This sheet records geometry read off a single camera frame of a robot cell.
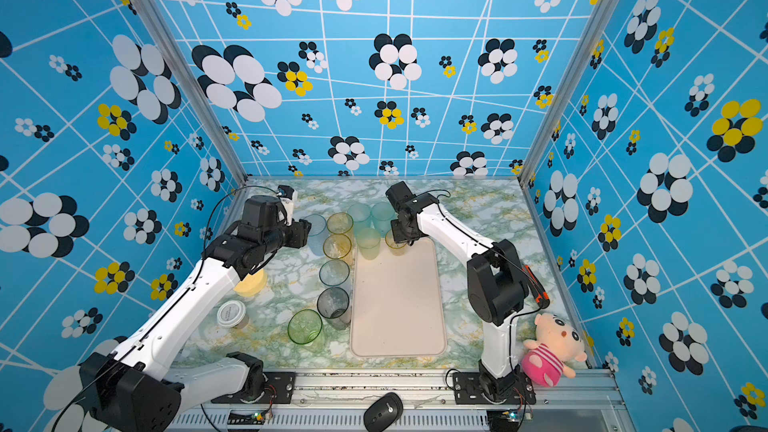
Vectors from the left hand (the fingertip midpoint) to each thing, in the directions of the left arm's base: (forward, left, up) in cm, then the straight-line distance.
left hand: (303, 222), depth 79 cm
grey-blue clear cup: (-5, -6, -19) cm, 21 cm away
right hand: (+5, -29, -13) cm, 32 cm away
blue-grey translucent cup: (0, -3, -8) cm, 8 cm away
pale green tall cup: (+5, -16, -16) cm, 24 cm away
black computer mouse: (-40, -22, -19) cm, 50 cm away
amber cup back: (+8, -8, -11) cm, 16 cm away
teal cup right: (+12, -21, -13) cm, 27 cm away
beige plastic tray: (-13, -25, -23) cm, 37 cm away
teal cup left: (+15, -13, -17) cm, 27 cm away
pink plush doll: (-27, -65, -15) cm, 72 cm away
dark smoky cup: (-16, -8, -17) cm, 25 cm away
